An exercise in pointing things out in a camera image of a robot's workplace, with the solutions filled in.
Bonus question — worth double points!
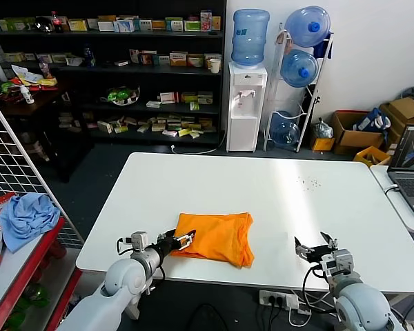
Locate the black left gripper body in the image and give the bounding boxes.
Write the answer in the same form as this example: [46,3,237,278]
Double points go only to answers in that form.
[150,236,181,259]

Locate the yellow plastic bin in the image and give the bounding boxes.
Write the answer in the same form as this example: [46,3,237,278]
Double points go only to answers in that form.
[353,146,391,169]

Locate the grey laptop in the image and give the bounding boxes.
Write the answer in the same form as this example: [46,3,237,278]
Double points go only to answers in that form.
[387,124,414,220]

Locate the white red-framed cart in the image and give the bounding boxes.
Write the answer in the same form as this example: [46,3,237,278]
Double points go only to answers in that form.
[0,217,83,331]

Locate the blue water jug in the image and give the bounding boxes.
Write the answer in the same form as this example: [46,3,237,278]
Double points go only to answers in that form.
[270,110,302,150]
[280,48,319,88]
[284,5,331,48]
[230,8,270,67]

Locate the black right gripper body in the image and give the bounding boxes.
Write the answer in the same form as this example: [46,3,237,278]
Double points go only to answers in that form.
[306,245,334,265]

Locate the scattered dark crumbs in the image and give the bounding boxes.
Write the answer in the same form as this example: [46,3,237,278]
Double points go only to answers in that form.
[297,177,322,191]

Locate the white jug rack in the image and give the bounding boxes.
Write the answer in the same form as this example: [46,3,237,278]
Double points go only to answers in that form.
[264,22,335,153]

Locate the white water dispenser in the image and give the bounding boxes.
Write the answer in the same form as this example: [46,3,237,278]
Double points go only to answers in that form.
[226,61,268,152]

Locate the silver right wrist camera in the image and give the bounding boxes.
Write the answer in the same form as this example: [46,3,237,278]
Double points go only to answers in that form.
[322,250,355,277]

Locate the blue white medicine box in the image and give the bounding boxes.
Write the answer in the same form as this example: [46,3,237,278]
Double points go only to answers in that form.
[113,17,138,33]

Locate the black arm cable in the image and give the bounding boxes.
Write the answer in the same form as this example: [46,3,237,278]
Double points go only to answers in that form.
[302,263,332,313]
[116,237,132,256]

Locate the red green snack packets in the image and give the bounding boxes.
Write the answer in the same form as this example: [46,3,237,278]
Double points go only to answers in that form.
[0,78,22,101]

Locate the black stand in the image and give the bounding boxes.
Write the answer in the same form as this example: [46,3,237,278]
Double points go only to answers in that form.
[302,88,322,139]

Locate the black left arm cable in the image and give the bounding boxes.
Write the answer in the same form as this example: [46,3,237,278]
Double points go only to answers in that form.
[116,237,132,256]

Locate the black shelving unit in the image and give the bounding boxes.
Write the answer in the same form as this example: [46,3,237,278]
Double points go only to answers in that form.
[0,0,228,146]

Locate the orange t-shirt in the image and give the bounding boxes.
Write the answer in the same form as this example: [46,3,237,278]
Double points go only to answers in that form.
[168,212,256,269]

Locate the yellow white paper pile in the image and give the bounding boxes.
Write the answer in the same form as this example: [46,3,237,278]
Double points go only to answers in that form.
[10,64,59,88]

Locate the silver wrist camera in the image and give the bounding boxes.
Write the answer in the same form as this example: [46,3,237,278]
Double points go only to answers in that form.
[130,232,150,250]
[322,250,355,277]

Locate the pink colourful box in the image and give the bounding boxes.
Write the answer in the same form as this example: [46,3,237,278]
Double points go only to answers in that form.
[199,10,213,32]

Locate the cola bottle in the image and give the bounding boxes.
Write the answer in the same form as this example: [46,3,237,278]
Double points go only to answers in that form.
[50,10,65,34]

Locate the clear plastic bag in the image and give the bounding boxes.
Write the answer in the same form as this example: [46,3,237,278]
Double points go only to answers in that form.
[313,117,334,139]

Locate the small yellow cardboard box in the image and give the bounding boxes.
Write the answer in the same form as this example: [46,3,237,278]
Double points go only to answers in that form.
[309,137,336,152]

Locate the open cardboard box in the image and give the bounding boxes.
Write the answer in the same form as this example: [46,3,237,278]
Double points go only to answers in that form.
[330,110,384,156]

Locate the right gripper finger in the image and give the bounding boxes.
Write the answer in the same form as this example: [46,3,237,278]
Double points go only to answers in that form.
[294,236,314,259]
[319,231,339,251]

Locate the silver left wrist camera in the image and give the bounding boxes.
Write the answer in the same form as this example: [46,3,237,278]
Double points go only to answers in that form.
[130,232,150,250]

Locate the dark wooden table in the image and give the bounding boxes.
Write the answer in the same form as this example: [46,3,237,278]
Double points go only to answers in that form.
[0,77,96,183]

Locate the green white snack bag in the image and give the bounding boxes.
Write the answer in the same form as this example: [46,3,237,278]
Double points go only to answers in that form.
[101,86,141,106]

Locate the blue drink bottle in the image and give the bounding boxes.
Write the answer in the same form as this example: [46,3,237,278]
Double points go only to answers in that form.
[81,43,97,68]

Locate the white power strip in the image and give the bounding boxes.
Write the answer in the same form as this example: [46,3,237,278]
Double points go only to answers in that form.
[258,289,299,310]

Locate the black rounded base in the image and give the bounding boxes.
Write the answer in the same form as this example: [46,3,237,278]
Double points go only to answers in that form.
[188,302,226,331]

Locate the light blue cloth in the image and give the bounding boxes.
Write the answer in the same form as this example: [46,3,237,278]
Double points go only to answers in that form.
[0,192,61,254]

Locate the closed cardboard box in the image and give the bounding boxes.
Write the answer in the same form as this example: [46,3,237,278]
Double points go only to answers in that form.
[380,97,414,142]

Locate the blue bag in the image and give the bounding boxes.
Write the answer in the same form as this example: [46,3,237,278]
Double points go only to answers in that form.
[352,108,391,132]

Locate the white floor cable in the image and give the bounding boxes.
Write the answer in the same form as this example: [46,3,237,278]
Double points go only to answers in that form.
[170,130,227,155]

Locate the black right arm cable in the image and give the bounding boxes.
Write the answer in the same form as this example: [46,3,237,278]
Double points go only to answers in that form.
[302,263,332,313]

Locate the purple drink bottle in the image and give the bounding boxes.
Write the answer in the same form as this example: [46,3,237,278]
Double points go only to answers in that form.
[37,57,53,79]

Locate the white wire grid panel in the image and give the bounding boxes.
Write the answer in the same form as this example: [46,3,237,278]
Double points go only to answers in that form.
[0,86,86,249]

